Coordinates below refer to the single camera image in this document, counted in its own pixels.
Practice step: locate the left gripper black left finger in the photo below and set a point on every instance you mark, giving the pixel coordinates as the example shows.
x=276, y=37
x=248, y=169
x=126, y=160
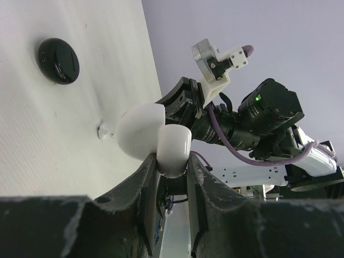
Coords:
x=119, y=223

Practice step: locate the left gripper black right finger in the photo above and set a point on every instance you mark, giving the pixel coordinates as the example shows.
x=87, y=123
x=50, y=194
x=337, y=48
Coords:
x=224, y=223

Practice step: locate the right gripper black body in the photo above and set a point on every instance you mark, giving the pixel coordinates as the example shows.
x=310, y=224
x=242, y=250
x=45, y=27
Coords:
x=184, y=103

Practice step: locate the round white earbud case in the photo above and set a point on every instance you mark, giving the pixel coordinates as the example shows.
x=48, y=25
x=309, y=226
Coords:
x=143, y=130

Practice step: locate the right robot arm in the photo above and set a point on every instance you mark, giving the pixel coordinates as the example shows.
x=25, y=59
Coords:
x=262, y=133

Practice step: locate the round black earbud case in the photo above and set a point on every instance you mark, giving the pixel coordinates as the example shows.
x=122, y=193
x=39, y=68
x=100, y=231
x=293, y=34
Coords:
x=58, y=61

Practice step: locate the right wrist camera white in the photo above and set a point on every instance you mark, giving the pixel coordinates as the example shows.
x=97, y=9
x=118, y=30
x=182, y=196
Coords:
x=216, y=66

